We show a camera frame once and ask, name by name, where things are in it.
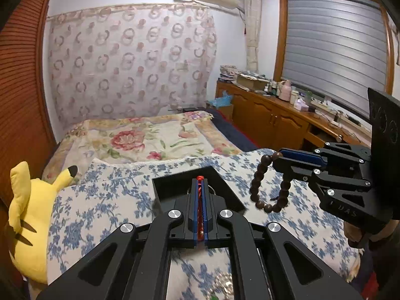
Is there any pink thermos jug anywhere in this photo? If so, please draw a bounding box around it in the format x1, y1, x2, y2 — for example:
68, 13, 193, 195
277, 80, 292, 101

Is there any ring-patterned sheer curtain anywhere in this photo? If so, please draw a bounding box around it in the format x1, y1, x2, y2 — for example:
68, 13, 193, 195
46, 2, 218, 133

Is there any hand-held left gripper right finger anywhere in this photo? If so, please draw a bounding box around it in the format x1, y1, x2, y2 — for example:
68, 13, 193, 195
201, 178, 364, 300

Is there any pink floral bed cover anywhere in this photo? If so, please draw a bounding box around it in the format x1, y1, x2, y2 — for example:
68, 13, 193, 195
41, 111, 243, 182

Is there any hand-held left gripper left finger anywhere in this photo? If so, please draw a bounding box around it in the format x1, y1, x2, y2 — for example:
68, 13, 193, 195
36, 177, 201, 300

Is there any white lace curtain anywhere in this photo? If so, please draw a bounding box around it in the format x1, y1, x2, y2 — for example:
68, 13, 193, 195
242, 0, 262, 73

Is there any white pearl bracelet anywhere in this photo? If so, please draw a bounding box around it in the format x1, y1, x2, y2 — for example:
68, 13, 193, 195
209, 272, 234, 300

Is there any navy blanket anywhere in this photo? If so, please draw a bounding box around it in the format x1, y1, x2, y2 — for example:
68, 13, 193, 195
205, 109, 261, 153

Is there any blue floral quilt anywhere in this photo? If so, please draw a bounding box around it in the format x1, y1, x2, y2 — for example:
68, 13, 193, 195
46, 148, 361, 300

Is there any stack of books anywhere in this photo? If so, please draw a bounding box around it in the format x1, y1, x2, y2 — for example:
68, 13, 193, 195
218, 64, 239, 84

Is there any grey window blind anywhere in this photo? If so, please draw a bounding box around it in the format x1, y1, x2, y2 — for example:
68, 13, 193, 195
279, 0, 394, 118

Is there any flat cardboard box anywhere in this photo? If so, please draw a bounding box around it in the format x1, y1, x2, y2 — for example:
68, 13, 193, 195
234, 71, 271, 92

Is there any white power strip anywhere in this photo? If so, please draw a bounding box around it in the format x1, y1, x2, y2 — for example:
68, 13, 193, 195
312, 99, 373, 129

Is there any brown wooden bead bracelet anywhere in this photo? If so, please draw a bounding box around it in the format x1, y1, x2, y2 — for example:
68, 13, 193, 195
249, 151, 293, 214

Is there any yellow plush toy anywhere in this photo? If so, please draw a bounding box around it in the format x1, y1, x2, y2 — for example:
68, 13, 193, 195
4, 161, 79, 286

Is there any person's right hand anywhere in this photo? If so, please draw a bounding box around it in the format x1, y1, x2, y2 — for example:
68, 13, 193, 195
343, 220, 366, 248

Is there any wooden louvre door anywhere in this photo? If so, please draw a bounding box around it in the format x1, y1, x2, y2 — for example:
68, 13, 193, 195
0, 0, 59, 208

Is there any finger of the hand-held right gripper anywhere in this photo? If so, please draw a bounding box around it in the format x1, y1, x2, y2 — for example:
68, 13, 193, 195
279, 142, 373, 167
273, 158, 373, 195

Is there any black jewelry box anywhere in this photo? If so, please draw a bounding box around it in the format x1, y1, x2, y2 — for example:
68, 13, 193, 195
152, 166, 247, 217

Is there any wooden cabinet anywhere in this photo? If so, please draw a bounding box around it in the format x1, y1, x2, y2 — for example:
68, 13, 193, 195
215, 79, 376, 163

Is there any red cord bracelet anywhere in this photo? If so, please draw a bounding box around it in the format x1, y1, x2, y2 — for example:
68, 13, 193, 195
196, 176, 207, 242

